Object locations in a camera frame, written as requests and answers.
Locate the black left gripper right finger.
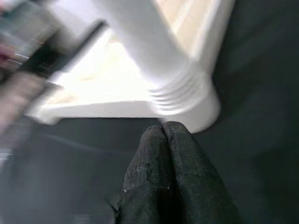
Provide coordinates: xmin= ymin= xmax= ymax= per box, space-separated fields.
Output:
xmin=163 ymin=120 xmax=241 ymax=224

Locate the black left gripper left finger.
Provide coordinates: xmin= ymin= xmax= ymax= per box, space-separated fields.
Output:
xmin=118 ymin=126 xmax=175 ymax=224

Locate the white plastic table leg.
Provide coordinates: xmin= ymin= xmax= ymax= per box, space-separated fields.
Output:
xmin=91 ymin=0 xmax=212 ymax=116

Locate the white plastic children table top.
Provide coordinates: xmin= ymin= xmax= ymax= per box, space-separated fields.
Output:
xmin=25 ymin=0 xmax=236 ymax=133

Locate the black tablecloth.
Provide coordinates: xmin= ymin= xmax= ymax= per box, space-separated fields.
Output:
xmin=0 ymin=0 xmax=299 ymax=224

